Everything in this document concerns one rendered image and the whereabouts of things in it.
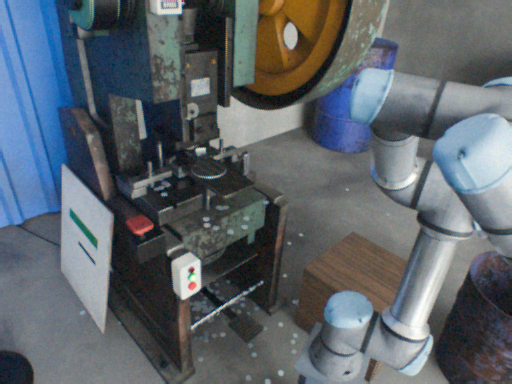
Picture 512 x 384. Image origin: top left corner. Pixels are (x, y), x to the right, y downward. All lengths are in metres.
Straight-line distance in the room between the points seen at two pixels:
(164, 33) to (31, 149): 1.49
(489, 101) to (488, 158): 0.12
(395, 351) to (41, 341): 1.44
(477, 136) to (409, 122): 0.12
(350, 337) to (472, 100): 0.71
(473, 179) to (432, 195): 0.44
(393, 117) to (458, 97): 0.07
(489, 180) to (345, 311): 0.69
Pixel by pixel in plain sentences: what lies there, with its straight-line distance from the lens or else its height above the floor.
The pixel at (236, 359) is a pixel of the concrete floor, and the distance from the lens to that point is 1.74.
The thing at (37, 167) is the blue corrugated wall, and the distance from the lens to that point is 2.50.
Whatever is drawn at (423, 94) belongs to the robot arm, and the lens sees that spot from 0.52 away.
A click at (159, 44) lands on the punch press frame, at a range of 1.12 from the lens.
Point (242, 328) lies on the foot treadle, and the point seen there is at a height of 0.16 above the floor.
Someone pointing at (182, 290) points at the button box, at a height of 0.54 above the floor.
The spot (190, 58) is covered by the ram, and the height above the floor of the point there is 1.16.
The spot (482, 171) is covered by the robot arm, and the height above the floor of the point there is 1.28.
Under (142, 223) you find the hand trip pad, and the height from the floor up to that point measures 0.76.
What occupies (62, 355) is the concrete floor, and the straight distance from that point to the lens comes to 1.87.
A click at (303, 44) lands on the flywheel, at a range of 1.43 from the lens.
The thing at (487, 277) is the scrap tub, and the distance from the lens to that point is 1.93.
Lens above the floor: 1.44
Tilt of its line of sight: 33 degrees down
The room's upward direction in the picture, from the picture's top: 5 degrees clockwise
